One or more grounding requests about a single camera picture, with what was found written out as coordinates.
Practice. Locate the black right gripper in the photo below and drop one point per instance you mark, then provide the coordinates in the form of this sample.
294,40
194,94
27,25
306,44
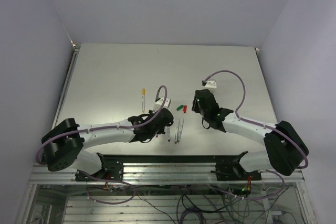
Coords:
195,107

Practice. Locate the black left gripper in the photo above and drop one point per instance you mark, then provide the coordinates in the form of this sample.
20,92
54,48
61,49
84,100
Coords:
161,131

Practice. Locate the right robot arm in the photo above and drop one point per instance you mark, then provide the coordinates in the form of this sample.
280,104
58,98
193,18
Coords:
285,150

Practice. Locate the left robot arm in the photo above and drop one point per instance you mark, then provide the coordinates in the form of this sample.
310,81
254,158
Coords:
65,145

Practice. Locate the white pen, magenta end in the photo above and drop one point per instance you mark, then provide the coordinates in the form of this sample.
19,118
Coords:
176,130

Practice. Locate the white pen, green end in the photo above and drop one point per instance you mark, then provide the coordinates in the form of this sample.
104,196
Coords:
179,133

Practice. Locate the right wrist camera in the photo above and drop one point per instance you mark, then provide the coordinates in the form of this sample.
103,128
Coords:
209,84

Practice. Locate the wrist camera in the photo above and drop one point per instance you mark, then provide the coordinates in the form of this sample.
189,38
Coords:
161,101
209,84

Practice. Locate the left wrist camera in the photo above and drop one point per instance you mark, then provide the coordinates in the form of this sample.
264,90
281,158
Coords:
161,101

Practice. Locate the aluminium frame rail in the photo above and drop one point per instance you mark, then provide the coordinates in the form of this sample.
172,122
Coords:
141,174

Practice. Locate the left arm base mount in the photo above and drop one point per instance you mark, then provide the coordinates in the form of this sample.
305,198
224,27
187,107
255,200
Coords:
112,170

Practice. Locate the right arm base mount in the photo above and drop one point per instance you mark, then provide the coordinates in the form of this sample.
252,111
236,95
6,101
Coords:
227,168

